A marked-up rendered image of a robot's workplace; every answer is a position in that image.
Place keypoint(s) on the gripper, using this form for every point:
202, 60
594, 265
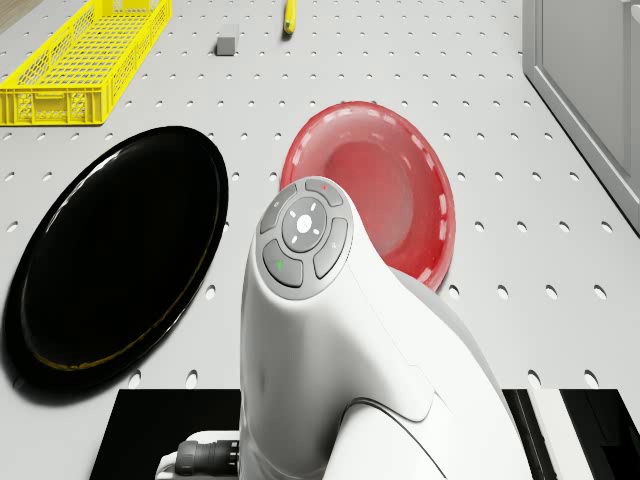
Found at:
205, 455

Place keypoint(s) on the white cabinet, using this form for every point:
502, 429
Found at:
590, 75

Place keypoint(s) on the black plate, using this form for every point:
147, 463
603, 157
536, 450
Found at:
120, 260

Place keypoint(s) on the banana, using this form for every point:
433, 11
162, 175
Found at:
289, 17

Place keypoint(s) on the yellow basket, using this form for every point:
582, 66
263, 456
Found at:
55, 107

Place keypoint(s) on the black stove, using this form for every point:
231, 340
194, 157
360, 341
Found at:
150, 415

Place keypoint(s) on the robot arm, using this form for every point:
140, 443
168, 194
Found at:
325, 360

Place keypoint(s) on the red plate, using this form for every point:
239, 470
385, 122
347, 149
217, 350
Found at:
385, 165

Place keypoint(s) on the grey cube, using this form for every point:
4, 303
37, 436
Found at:
226, 42

